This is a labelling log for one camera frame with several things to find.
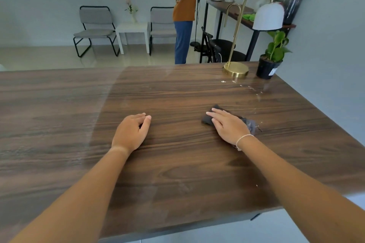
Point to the person's right hand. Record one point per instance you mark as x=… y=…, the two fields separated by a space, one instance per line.
x=231 y=129

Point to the person's left hand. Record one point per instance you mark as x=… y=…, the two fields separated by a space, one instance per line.
x=128 y=134

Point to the person's right thumb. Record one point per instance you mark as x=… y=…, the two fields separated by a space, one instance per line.
x=216 y=123

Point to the person's right middle finger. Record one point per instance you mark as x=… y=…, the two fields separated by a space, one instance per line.
x=221 y=110

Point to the person's left thumb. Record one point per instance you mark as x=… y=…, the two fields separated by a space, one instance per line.
x=146 y=127

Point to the dark grey cleaning cloth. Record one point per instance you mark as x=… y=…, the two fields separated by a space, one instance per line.
x=207 y=119

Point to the person's right forearm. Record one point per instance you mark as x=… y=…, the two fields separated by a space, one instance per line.
x=299 y=188

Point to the person's left forearm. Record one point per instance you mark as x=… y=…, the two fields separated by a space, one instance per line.
x=79 y=197

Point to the water droplets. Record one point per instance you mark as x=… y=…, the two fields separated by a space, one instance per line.
x=251 y=88

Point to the black folding chair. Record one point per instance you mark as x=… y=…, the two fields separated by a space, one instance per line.
x=222 y=49

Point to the green plant in black pot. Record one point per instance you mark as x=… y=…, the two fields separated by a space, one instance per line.
x=268 y=67

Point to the black console table wooden top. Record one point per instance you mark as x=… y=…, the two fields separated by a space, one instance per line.
x=251 y=43

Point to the green cloth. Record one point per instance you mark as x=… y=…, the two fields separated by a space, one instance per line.
x=249 y=17

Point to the gold curved stand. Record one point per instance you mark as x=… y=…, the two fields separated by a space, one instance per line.
x=228 y=12

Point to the white side table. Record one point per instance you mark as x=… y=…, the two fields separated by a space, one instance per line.
x=132 y=27

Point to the gold lamp with white shade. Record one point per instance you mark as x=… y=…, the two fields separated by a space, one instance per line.
x=268 y=16

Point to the flower in glass vase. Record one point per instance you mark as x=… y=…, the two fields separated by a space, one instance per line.
x=131 y=10

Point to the grey chair black frame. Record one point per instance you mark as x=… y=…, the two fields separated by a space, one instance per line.
x=95 y=25
x=162 y=25

